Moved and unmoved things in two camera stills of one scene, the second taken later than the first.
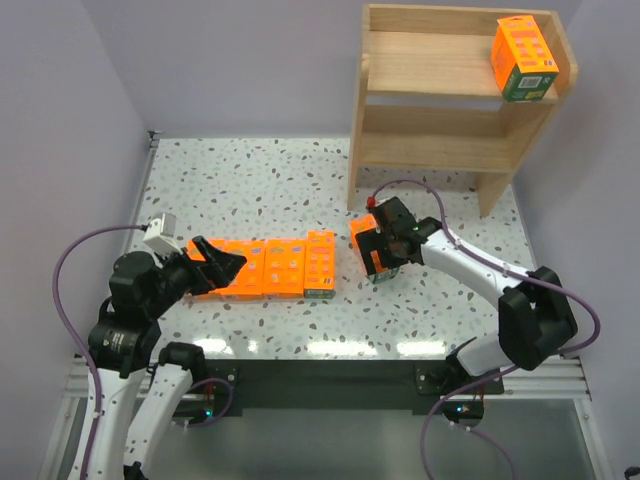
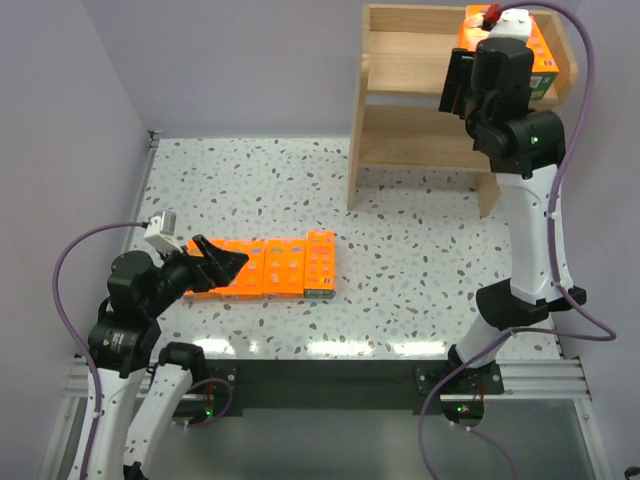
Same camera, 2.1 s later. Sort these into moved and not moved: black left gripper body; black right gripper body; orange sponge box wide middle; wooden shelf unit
Moved: black right gripper body
Not moved: wooden shelf unit; orange sponge box wide middle; black left gripper body
